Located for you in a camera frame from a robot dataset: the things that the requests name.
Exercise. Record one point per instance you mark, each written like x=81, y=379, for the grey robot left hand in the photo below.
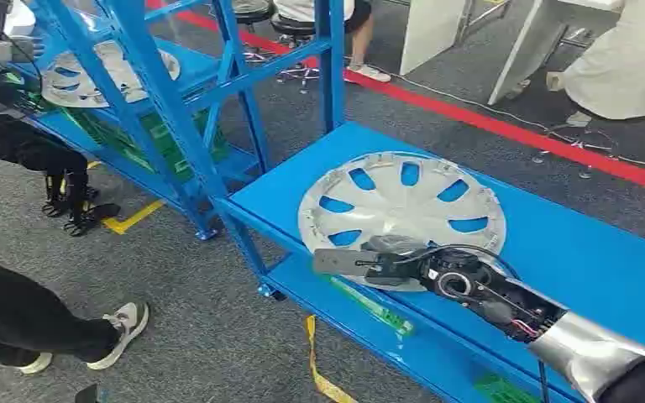
x=11, y=51

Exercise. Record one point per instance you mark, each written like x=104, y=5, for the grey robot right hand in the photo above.
x=411, y=270

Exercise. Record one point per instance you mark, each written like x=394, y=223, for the silver plastic wheel hubcap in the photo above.
x=66, y=97
x=400, y=211

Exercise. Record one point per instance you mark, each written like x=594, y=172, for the chrome chair base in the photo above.
x=575, y=146

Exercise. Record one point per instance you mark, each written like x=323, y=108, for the black robot foot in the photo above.
x=89, y=218
x=58, y=203

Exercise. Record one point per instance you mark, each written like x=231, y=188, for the person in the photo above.
x=361, y=33
x=623, y=66
x=22, y=317

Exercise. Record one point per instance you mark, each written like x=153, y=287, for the blue metal shelf cart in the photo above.
x=578, y=250

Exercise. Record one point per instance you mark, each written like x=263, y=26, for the white desk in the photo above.
x=528, y=44

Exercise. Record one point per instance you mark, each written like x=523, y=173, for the white panel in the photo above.
x=431, y=33

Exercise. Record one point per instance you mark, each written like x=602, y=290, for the blue metal storage rack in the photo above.
x=200, y=62

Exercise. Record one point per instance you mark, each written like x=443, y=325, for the black round stool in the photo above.
x=253, y=11
x=292, y=28

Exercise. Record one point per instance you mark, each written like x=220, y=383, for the green plastic crate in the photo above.
x=500, y=389
x=108, y=139

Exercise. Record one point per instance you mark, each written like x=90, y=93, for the yellow floor tape line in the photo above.
x=133, y=218

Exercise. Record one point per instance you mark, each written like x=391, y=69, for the red floor tape line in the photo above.
x=467, y=117

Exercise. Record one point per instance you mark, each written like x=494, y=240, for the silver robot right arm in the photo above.
x=589, y=350

